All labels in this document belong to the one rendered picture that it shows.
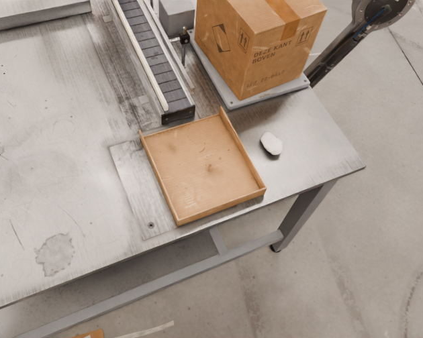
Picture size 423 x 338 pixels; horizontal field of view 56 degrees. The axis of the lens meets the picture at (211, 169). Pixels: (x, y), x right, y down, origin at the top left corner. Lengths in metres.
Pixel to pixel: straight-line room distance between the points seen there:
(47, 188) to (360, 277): 1.48
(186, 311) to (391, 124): 1.60
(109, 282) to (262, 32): 1.09
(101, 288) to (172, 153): 0.71
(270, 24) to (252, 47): 0.07
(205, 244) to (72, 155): 0.74
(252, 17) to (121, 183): 0.56
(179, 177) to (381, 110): 1.76
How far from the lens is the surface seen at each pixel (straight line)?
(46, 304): 1.69
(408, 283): 2.18
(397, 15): 1.83
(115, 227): 1.07
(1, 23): 1.56
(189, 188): 1.10
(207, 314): 1.85
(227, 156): 1.17
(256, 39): 1.10
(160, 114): 1.19
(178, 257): 1.67
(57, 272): 1.06
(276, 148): 1.18
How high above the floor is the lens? 1.82
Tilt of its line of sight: 60 degrees down
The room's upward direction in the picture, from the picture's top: 10 degrees clockwise
